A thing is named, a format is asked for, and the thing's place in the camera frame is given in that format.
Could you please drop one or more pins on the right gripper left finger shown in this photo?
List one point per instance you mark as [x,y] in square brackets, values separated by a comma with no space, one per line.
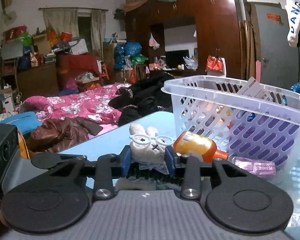
[108,168]

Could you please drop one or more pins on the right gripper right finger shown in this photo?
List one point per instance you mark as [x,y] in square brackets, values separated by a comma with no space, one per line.
[188,169]

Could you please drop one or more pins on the white plush bunny toy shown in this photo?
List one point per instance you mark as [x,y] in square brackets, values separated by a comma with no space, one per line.
[148,170]

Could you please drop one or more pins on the white orange medicine box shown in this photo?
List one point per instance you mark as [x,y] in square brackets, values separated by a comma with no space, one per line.
[254,89]

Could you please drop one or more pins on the orange cap lotion bottle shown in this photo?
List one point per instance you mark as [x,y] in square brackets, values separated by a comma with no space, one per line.
[198,146]

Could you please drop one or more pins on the brown leather jacket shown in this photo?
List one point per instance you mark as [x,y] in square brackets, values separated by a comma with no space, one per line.
[56,135]

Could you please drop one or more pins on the pink floral blanket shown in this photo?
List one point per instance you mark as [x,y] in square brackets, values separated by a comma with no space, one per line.
[91,104]

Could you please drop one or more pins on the purple small box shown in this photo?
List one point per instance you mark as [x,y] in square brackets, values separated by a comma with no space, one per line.
[259,168]

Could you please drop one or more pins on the black clothes pile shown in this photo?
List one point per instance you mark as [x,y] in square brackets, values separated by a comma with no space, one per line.
[142,98]

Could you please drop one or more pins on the clear plastic basket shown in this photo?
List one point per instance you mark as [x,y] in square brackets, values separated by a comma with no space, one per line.
[210,106]

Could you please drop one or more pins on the purple pack in basket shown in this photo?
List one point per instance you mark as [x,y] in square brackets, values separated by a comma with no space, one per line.
[272,141]

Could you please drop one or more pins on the orange white hanging bag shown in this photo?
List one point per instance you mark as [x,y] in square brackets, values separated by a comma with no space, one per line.
[216,66]

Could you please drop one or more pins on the beige window curtains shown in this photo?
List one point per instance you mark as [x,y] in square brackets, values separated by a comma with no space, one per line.
[66,20]

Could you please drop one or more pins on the grey metal door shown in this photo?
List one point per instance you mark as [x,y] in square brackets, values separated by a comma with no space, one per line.
[279,61]

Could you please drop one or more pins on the brown wooden wardrobe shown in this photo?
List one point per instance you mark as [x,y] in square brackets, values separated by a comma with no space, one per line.
[202,27]

